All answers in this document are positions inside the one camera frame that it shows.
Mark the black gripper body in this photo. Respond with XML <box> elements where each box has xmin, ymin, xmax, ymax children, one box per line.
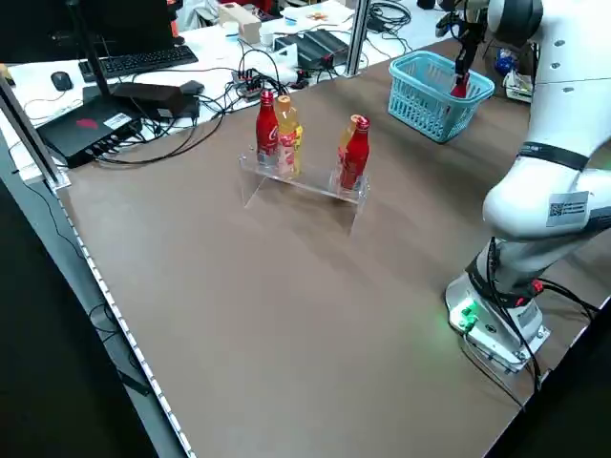
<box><xmin>456</xmin><ymin>17</ymin><xmax>486</xmax><ymax>49</ymax></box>

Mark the red cola bottle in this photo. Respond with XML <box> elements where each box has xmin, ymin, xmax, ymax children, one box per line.
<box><xmin>255</xmin><ymin>89</ymin><xmax>281</xmax><ymax>168</ymax></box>
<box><xmin>337</xmin><ymin>115</ymin><xmax>371</xmax><ymax>191</ymax></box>
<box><xmin>450</xmin><ymin>71</ymin><xmax>473</xmax><ymax>100</ymax></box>

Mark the light blue plastic basket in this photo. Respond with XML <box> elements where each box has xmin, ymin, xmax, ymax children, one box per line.
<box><xmin>388</xmin><ymin>50</ymin><xmax>496</xmax><ymax>144</ymax></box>

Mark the orange tea bottle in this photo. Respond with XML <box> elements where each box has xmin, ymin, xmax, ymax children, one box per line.
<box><xmin>276</xmin><ymin>94</ymin><xmax>303</xmax><ymax>177</ymax></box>
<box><xmin>336</xmin><ymin>114</ymin><xmax>359</xmax><ymax>185</ymax></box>

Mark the clear acrylic bottle tray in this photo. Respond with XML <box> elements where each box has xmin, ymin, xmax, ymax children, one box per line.
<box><xmin>237</xmin><ymin>147</ymin><xmax>371</xmax><ymax>238</ymax></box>

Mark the white snack box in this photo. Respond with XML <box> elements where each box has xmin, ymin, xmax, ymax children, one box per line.
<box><xmin>503</xmin><ymin>71</ymin><xmax>534</xmax><ymax>104</ymax></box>

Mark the black ridged device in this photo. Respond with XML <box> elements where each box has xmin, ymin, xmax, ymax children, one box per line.
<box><xmin>274</xmin><ymin>29</ymin><xmax>349</xmax><ymax>68</ymax></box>

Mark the grey power strip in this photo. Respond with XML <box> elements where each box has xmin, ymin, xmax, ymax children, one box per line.
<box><xmin>231</xmin><ymin>66</ymin><xmax>268</xmax><ymax>99</ymax></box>

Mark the cardboard box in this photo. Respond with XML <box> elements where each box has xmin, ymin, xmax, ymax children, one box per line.
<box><xmin>217</xmin><ymin>2</ymin><xmax>263</xmax><ymax>44</ymax></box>

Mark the black power brick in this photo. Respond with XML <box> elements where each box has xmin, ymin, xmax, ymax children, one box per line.
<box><xmin>112</xmin><ymin>81</ymin><xmax>206</xmax><ymax>115</ymax></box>

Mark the black keyboard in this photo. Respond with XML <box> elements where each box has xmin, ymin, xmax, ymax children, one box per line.
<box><xmin>78</xmin><ymin>45</ymin><xmax>200</xmax><ymax>80</ymax></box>

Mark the black monitor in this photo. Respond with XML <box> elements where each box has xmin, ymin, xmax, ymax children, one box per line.
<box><xmin>71</xmin><ymin>0</ymin><xmax>176</xmax><ymax>52</ymax></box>

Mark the black box with red logo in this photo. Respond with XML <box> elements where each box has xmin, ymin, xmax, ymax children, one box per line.
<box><xmin>36</xmin><ymin>93</ymin><xmax>144</xmax><ymax>168</ymax></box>

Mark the aluminium post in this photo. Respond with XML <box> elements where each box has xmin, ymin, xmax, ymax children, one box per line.
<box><xmin>346</xmin><ymin>0</ymin><xmax>371</xmax><ymax>77</ymax></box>

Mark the black base cable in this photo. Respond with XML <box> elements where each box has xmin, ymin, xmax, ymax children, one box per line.
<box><xmin>460</xmin><ymin>238</ymin><xmax>600</xmax><ymax>411</ymax></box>

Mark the aluminium table edge rail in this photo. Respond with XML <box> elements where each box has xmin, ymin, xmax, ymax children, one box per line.
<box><xmin>54</xmin><ymin>188</ymin><xmax>197</xmax><ymax>458</ymax></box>

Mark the aluminium frame bar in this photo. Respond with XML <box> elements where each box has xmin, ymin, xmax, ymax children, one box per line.
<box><xmin>0</xmin><ymin>75</ymin><xmax>73</xmax><ymax>190</ymax></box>

